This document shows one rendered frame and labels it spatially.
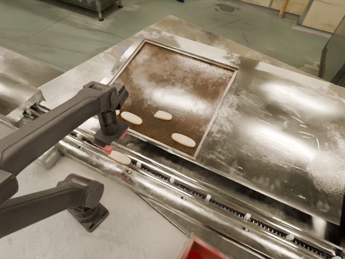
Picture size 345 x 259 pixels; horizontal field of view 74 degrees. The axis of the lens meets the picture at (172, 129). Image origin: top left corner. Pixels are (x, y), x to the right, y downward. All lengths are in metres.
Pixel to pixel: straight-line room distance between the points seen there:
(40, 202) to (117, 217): 0.34
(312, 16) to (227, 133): 3.25
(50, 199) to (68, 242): 0.30
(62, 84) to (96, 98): 0.73
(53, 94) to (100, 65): 0.31
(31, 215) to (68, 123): 0.20
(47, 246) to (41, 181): 0.23
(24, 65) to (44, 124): 1.04
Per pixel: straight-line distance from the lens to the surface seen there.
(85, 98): 0.59
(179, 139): 0.89
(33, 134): 0.48
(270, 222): 0.89
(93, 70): 1.36
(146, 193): 0.83
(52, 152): 0.96
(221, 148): 0.90
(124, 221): 0.85
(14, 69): 1.53
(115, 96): 0.66
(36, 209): 0.57
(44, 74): 1.42
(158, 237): 0.83
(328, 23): 4.07
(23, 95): 1.16
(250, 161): 0.90
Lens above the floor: 1.62
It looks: 52 degrees down
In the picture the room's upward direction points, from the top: 5 degrees clockwise
